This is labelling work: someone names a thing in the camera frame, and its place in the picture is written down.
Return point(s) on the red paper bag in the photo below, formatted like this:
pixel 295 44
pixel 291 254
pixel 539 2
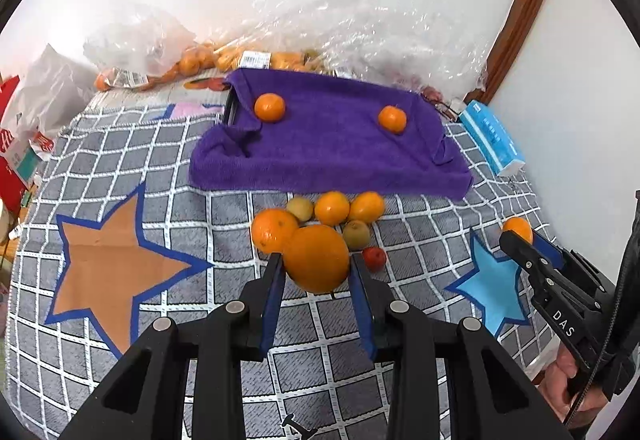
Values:
pixel 10 175

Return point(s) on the translucent white plastic bag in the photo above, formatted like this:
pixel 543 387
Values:
pixel 140 35

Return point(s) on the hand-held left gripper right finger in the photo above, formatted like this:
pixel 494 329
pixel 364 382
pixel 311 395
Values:
pixel 361 302

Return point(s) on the orange with green stem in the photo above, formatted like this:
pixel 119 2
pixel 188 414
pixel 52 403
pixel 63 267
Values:
pixel 392 119

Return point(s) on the bagged red cherry tomatoes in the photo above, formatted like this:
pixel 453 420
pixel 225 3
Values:
pixel 432 94

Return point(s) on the small red tomato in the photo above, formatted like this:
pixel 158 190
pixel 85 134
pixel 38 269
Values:
pixel 374 258

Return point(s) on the brown wooden door frame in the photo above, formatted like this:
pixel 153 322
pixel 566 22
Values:
pixel 525 10

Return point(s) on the purple towel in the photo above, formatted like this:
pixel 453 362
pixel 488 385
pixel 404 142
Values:
pixel 325 150

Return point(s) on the yellow-green pear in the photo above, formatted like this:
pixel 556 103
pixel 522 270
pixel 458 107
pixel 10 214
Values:
pixel 300 209
pixel 356 234

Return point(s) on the grey checkered star blanket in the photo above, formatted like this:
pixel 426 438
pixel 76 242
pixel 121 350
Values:
pixel 125 155

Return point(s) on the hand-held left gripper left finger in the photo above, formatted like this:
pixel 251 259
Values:
pixel 274 292

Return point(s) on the small orange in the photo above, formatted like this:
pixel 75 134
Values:
pixel 331 207
pixel 518 226
pixel 270 108
pixel 367 206

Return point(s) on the blue tissue pack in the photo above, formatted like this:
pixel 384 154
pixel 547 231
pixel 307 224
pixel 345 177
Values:
pixel 492 140

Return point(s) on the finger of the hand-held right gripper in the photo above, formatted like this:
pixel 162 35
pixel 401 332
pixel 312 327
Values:
pixel 522 256
pixel 547 247

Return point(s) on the person's right hand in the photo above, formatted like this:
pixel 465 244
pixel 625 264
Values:
pixel 562 377

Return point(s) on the large orange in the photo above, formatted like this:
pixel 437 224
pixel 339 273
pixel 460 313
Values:
pixel 316 259
pixel 270 227

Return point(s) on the pile of bagged oranges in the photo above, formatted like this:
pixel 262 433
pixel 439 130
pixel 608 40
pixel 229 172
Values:
pixel 192 63

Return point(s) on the clear crumpled plastic bag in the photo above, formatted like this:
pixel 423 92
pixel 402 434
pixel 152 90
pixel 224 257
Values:
pixel 375 35

